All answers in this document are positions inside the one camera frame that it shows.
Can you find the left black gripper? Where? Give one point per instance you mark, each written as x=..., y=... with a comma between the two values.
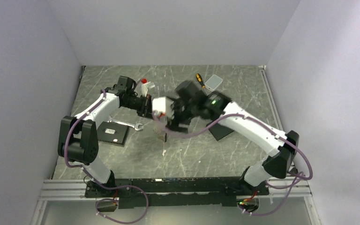
x=146, y=109

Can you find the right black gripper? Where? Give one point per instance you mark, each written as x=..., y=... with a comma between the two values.
x=174, y=124

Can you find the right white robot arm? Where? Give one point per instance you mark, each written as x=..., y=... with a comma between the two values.
x=222, y=110

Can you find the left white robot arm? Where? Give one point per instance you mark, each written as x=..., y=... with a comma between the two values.
x=78, y=136

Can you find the silver open-end wrench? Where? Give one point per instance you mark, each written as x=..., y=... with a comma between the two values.
x=136, y=126

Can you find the yellow black screwdriver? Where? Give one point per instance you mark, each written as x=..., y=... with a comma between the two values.
x=200, y=80

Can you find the black box with label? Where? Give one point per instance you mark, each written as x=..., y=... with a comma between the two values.
x=112, y=133

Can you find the black flat rectangular pad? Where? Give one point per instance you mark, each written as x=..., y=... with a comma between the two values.
x=219, y=132

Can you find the white square box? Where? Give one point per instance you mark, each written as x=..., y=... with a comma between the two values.
x=213, y=82

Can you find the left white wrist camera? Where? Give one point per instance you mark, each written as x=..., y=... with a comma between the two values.
x=146, y=86

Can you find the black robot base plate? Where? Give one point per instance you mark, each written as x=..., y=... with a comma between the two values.
x=224, y=191

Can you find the aluminium frame rail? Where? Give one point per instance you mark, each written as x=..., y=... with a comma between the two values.
x=62, y=190

